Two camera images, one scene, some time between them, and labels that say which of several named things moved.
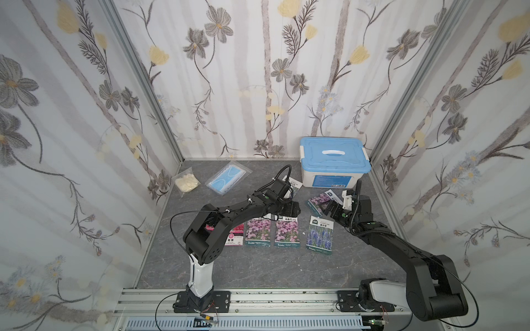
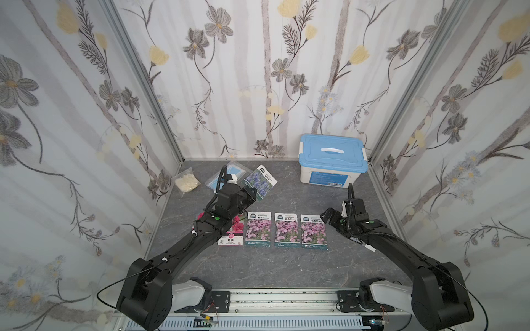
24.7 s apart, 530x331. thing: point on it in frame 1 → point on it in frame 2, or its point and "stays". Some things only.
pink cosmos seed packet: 319,202 → 313,232
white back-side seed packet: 258,232 stays
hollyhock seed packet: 235,236 stays
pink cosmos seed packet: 286,232 stays
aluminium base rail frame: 153,309 stays
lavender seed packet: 295,186 → 262,181
